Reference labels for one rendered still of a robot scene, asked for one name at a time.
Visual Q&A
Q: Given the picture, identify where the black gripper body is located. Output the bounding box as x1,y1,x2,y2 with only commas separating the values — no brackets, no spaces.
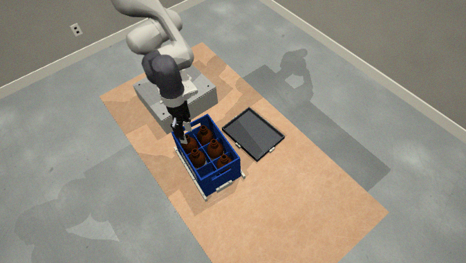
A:
166,101,187,121

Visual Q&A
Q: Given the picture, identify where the blue plastic crate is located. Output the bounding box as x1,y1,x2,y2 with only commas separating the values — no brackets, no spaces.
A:
175,120,241,197

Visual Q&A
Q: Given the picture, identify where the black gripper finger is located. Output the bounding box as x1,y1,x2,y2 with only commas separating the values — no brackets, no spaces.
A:
183,106,192,132
170,114,187,144

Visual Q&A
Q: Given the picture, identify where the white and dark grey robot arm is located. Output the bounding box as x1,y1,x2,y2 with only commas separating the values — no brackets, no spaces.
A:
111,0,198,108

